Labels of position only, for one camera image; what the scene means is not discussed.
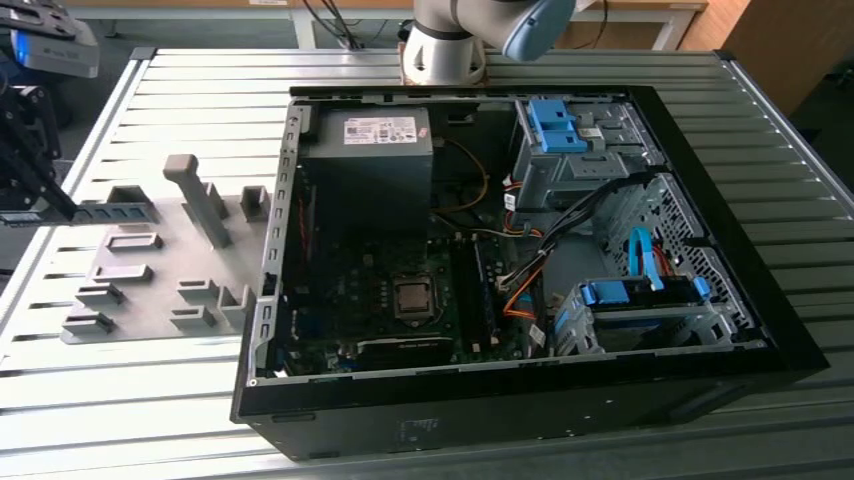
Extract black cable bundle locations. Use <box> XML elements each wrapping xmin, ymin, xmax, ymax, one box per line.
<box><xmin>532</xmin><ymin>172</ymin><xmax>652</xmax><ymax>262</ymax></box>

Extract grey disk bay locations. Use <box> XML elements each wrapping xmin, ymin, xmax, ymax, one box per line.
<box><xmin>550</xmin><ymin>294</ymin><xmax>743</xmax><ymax>357</ymax></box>

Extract white frame desk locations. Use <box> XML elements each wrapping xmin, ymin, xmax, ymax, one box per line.
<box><xmin>84</xmin><ymin>0</ymin><xmax>708</xmax><ymax>52</ymax></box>

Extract blue drive carrier latch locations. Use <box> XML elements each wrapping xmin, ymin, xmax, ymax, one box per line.
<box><xmin>524</xmin><ymin>99</ymin><xmax>590</xmax><ymax>154</ymax></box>

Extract orange wires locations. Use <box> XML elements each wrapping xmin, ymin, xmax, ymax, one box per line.
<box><xmin>502</xmin><ymin>264</ymin><xmax>546</xmax><ymax>320</ymax></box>

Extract green motherboard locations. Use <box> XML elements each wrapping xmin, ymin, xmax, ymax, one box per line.
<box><xmin>279</xmin><ymin>219</ymin><xmax>535</xmax><ymax>376</ymax></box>

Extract brown wooden cabinet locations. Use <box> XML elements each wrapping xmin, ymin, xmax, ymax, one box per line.
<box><xmin>679</xmin><ymin>0</ymin><xmax>854</xmax><ymax>120</ymax></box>

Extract CPU socket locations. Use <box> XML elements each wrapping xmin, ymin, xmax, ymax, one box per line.
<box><xmin>388</xmin><ymin>272</ymin><xmax>439</xmax><ymax>326</ymax></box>

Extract blue flat data cable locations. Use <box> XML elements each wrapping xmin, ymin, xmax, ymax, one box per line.
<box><xmin>628</xmin><ymin>227</ymin><xmax>666</xmax><ymax>292</ymax></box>

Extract yellow wire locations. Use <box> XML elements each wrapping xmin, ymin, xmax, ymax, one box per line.
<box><xmin>431</xmin><ymin>139</ymin><xmax>494</xmax><ymax>220</ymax></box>

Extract blue disk carrier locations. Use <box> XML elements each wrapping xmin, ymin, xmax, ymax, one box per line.
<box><xmin>578</xmin><ymin>278</ymin><xmax>710</xmax><ymax>307</ymax></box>

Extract blue RAM stick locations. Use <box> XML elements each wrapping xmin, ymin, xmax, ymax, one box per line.
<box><xmin>0</xmin><ymin>199</ymin><xmax>160</xmax><ymax>228</ymax></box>

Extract black open PC case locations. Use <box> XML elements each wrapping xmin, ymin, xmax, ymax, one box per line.
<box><xmin>229</xmin><ymin>84</ymin><xmax>830</xmax><ymax>462</ymax></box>

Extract red white wire bundle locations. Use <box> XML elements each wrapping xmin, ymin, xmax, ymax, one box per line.
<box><xmin>499</xmin><ymin>177</ymin><xmax>546</xmax><ymax>239</ymax></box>

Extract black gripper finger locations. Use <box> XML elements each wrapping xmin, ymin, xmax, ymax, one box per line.
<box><xmin>11</xmin><ymin>143</ymin><xmax>89</xmax><ymax>225</ymax></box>

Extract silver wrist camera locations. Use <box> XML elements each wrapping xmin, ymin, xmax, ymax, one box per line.
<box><xmin>0</xmin><ymin>0</ymin><xmax>101</xmax><ymax>80</ymax></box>

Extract grey metal drive cage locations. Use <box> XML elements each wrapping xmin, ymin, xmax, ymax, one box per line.
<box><xmin>510</xmin><ymin>97</ymin><xmax>668</xmax><ymax>212</ymax></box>

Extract grey power supply unit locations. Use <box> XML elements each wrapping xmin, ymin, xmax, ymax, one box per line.
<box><xmin>305</xmin><ymin>105</ymin><xmax>436</xmax><ymax>241</ymax></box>

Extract grey parts rack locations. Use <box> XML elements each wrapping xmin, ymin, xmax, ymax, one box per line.
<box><xmin>59</xmin><ymin>153</ymin><xmax>273</xmax><ymax>346</ymax></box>

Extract black RAM slot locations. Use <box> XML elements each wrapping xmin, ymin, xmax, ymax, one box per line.
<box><xmin>451</xmin><ymin>235</ymin><xmax>476</xmax><ymax>354</ymax></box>

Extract black graphics card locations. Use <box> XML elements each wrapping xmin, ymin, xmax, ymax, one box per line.
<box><xmin>355</xmin><ymin>337</ymin><xmax>456</xmax><ymax>370</ymax></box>

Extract silver CPU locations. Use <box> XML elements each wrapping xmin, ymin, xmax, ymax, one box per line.
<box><xmin>397</xmin><ymin>283</ymin><xmax>430</xmax><ymax>312</ymax></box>

